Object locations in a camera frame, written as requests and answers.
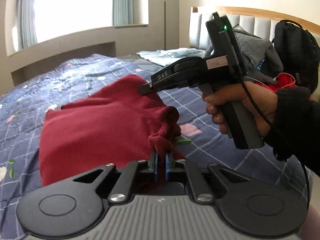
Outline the light blue patterned cloth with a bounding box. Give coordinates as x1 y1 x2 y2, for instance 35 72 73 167
136 48 206 67

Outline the black backpack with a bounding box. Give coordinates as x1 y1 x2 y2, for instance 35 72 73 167
272 20 319 93

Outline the grey jacket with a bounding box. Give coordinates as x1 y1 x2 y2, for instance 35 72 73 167
233 27 284 85

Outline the dark red small garment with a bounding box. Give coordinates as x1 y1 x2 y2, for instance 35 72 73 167
39 75 182 186

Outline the light blue curtain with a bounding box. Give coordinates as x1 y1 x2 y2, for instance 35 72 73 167
17 0 37 50
112 0 133 26

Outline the right hand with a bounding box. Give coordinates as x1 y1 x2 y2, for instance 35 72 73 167
202 81 278 137

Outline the right light blue curtain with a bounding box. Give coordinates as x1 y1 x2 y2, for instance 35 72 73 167
112 0 133 26

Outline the left light blue curtain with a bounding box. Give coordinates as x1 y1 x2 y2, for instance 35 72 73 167
17 0 37 50

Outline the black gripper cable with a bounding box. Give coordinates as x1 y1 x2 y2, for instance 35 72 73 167
231 62 312 205

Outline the beige window bench cabinet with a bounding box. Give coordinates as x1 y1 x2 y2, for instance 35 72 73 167
1 25 163 91

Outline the right forearm black sleeve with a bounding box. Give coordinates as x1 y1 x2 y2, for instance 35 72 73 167
265 87 319 175

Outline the bright red cloth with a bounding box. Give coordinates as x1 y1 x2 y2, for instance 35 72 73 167
249 73 298 92

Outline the grey padded headboard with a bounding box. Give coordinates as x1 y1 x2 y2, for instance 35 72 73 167
189 7 319 50

